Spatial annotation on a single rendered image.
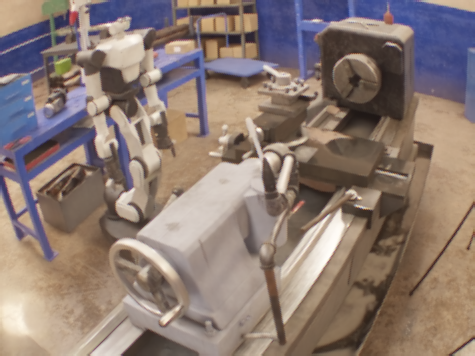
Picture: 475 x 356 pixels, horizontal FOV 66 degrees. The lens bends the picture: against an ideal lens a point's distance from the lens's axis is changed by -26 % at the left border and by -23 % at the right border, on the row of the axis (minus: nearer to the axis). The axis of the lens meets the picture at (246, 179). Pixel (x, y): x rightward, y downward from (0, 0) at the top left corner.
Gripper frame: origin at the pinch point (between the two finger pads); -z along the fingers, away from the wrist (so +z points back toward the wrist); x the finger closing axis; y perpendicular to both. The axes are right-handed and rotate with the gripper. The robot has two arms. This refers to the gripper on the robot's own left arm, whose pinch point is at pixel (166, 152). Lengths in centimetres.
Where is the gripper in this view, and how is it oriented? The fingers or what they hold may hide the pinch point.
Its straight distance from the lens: 275.0
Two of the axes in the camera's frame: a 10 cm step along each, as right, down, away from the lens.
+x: 8.3, 0.3, -5.5
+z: -2.3, -8.9, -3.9
